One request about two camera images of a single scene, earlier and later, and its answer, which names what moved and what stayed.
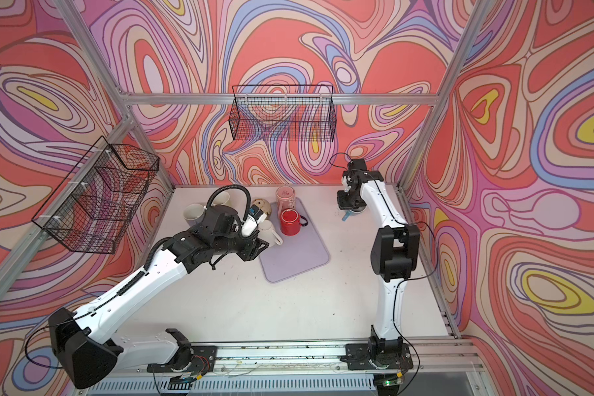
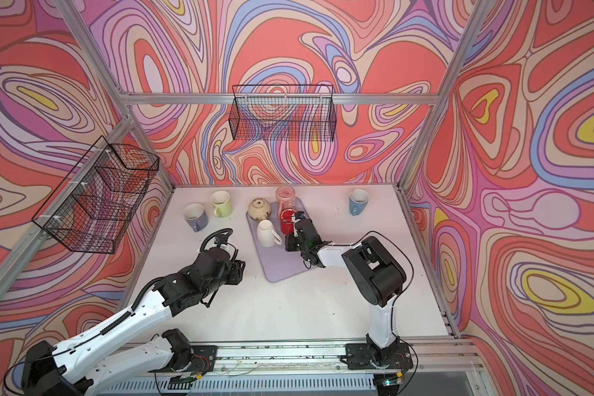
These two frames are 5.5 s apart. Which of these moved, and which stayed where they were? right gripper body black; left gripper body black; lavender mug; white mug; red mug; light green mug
Moved: right gripper body black; left gripper body black
Stayed: light green mug; red mug; lavender mug; white mug
